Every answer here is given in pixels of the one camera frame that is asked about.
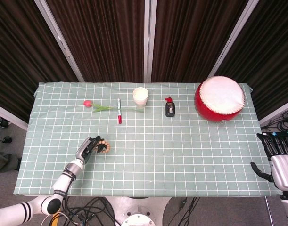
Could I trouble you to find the white partition base rail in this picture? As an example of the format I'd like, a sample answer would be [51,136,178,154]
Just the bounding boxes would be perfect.
[0,101,29,131]
[259,98,288,127]

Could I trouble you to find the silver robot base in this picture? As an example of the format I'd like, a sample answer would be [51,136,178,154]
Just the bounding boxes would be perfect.
[103,196,171,226]

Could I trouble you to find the black ink bottle red cap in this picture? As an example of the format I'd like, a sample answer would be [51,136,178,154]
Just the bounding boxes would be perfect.
[164,97,177,118]

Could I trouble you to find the white marker with red cap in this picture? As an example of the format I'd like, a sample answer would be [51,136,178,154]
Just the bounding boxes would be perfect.
[116,98,123,125]

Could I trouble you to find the green checked tablecloth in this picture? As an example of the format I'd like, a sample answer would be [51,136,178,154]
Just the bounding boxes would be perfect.
[12,81,284,198]

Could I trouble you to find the black cable with plug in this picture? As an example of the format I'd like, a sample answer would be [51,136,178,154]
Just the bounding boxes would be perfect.
[171,197,199,226]

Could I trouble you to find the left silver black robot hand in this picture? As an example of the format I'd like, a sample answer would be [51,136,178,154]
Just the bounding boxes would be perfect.
[75,135,109,165]

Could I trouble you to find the red drum with white skin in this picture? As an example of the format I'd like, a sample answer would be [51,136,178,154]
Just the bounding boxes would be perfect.
[194,75,247,124]

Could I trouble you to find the black floor cable bundle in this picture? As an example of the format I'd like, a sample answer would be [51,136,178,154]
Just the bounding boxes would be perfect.
[40,196,122,226]

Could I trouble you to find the silver table leg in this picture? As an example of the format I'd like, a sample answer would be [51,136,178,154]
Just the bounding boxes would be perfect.
[264,196,276,226]

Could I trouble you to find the pink tulip with green stem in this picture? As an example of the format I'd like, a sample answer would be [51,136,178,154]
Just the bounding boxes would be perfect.
[83,99,145,113]

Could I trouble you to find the coiled black cables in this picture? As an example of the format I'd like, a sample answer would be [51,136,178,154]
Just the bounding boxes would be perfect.
[261,109,288,133]

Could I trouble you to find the wooden bead bracelet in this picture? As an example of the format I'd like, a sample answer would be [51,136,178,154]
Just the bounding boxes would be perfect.
[96,139,111,155]

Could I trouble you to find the dark fabric partition panel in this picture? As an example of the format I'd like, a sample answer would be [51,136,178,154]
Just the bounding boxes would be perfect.
[150,0,250,83]
[45,0,146,83]
[0,0,80,123]
[215,0,288,121]

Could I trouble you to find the white partition frame post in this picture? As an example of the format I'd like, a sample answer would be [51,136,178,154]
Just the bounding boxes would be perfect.
[207,0,261,79]
[143,0,158,83]
[33,0,85,83]

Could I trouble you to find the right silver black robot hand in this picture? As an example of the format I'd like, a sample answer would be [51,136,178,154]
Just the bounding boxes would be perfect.
[250,132,288,192]

